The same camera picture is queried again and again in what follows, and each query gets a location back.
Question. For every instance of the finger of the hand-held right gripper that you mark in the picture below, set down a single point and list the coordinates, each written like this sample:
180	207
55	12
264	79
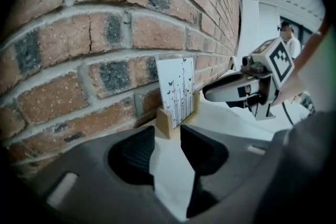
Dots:
236	78
223	95

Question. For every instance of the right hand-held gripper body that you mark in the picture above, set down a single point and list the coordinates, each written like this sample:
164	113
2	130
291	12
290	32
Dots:
278	60

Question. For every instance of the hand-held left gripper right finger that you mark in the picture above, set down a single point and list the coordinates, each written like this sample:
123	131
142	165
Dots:
207	147

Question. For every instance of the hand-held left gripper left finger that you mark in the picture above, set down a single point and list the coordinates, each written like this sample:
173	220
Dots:
92	165

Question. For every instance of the person's right forearm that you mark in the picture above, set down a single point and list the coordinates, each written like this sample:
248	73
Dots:
302	68

